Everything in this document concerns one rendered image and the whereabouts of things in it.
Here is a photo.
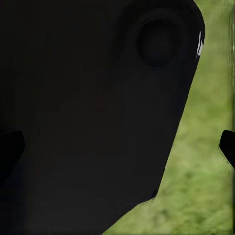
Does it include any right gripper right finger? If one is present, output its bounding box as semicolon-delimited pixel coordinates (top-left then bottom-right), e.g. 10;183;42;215
219;130;235;170

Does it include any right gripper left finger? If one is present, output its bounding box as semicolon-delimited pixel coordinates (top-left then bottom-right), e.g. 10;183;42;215
0;130;25;189

